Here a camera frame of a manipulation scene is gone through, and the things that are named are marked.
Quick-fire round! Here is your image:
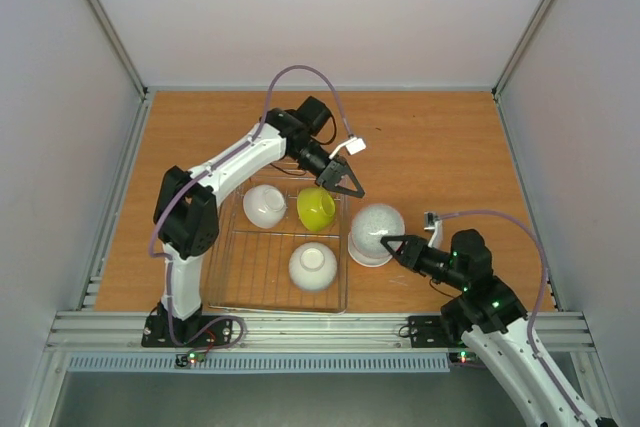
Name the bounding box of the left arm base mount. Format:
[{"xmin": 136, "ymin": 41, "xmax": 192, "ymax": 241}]
[{"xmin": 141, "ymin": 302, "xmax": 233, "ymax": 348}]

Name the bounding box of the right circuit board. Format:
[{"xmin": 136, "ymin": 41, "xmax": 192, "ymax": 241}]
[{"xmin": 448, "ymin": 350, "xmax": 479, "ymax": 366}]

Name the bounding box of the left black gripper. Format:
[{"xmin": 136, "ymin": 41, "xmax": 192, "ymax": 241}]
[{"xmin": 292, "ymin": 143, "xmax": 367, "ymax": 200}]

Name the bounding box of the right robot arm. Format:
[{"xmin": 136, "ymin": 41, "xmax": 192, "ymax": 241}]
[{"xmin": 381, "ymin": 229, "xmax": 616, "ymax": 426}]

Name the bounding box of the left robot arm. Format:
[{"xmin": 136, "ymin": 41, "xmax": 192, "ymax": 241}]
[{"xmin": 148, "ymin": 97, "xmax": 365, "ymax": 345}]

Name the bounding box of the slotted cable duct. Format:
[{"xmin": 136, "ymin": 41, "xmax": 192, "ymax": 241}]
[{"xmin": 67, "ymin": 352, "xmax": 450, "ymax": 375}]

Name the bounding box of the wire dish rack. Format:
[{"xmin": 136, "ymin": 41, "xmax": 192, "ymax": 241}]
[{"xmin": 201, "ymin": 168, "xmax": 349, "ymax": 313}]

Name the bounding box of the circuit board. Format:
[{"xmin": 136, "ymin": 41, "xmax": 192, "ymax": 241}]
[
  {"xmin": 174, "ymin": 351, "xmax": 207, "ymax": 368},
  {"xmin": 448, "ymin": 350, "xmax": 479, "ymax": 366}
]

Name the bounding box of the white bowl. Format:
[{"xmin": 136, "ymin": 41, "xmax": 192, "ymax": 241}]
[
  {"xmin": 288, "ymin": 242, "xmax": 338, "ymax": 292},
  {"xmin": 243, "ymin": 184, "xmax": 287, "ymax": 229}
]

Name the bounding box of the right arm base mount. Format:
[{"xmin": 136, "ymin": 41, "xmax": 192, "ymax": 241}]
[{"xmin": 407, "ymin": 315, "xmax": 461, "ymax": 348}]

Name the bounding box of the grey bowl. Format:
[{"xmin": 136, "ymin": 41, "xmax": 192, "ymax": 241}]
[{"xmin": 349, "ymin": 203, "xmax": 405, "ymax": 257}]

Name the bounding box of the left circuit board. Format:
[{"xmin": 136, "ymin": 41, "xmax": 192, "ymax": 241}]
[{"xmin": 174, "ymin": 351, "xmax": 207, "ymax": 368}]

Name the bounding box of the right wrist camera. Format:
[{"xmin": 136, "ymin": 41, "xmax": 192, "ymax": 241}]
[{"xmin": 424, "ymin": 211, "xmax": 444, "ymax": 249}]

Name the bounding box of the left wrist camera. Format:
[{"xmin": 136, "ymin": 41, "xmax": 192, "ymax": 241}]
[{"xmin": 329, "ymin": 135, "xmax": 366, "ymax": 159}]

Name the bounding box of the yellow-green bowl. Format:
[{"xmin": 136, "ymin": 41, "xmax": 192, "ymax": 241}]
[{"xmin": 296, "ymin": 187, "xmax": 336, "ymax": 232}]

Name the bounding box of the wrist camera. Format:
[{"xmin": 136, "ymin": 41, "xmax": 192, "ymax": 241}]
[
  {"xmin": 424, "ymin": 211, "xmax": 444, "ymax": 249},
  {"xmin": 329, "ymin": 135, "xmax": 366, "ymax": 159}
]

